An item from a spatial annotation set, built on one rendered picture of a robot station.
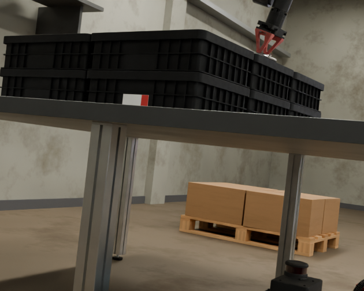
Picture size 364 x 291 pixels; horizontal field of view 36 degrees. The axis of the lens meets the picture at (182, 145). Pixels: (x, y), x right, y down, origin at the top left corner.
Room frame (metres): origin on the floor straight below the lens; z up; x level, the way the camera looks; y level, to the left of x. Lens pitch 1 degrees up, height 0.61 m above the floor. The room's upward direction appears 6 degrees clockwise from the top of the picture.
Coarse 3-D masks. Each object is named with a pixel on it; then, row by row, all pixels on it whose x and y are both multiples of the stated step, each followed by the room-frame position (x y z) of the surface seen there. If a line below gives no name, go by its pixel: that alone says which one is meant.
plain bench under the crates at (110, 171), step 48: (0, 96) 1.38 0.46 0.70; (96, 144) 1.29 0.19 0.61; (240, 144) 1.96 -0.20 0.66; (288, 144) 1.39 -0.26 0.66; (336, 144) 1.08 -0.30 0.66; (96, 192) 1.28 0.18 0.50; (288, 192) 2.55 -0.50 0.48; (96, 240) 1.28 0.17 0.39; (288, 240) 2.54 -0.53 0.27; (96, 288) 1.28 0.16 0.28
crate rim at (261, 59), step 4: (256, 56) 1.68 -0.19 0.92; (260, 56) 1.70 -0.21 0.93; (256, 60) 1.68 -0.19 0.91; (260, 60) 1.70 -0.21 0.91; (264, 60) 1.72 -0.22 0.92; (268, 60) 1.74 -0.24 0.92; (264, 64) 1.72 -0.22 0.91; (268, 64) 1.75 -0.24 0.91; (272, 64) 1.77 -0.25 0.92; (276, 64) 1.79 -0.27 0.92; (272, 68) 1.77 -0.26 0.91; (276, 68) 1.80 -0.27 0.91; (280, 68) 1.82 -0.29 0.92; (284, 68) 1.85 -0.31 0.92; (288, 68) 1.87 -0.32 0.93; (284, 72) 1.85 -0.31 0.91; (288, 72) 1.87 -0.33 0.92; (292, 72) 1.90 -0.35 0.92; (292, 76) 1.90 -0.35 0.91
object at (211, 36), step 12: (96, 36) 1.63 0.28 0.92; (108, 36) 1.61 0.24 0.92; (120, 36) 1.58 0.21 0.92; (132, 36) 1.56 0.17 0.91; (144, 36) 1.53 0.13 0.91; (156, 36) 1.51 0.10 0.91; (168, 36) 1.49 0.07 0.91; (180, 36) 1.46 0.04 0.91; (192, 36) 1.44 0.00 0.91; (204, 36) 1.44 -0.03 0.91; (216, 36) 1.48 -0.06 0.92; (228, 48) 1.54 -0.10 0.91; (240, 48) 1.59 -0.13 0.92; (252, 60) 1.67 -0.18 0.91
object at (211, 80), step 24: (96, 72) 1.62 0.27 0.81; (120, 72) 1.57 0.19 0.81; (144, 72) 1.52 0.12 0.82; (168, 72) 1.48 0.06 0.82; (192, 72) 1.44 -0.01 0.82; (96, 96) 1.63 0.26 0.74; (120, 96) 1.57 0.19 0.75; (168, 96) 1.49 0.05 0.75; (192, 96) 1.45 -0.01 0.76; (216, 96) 1.53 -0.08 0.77; (240, 96) 1.64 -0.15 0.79
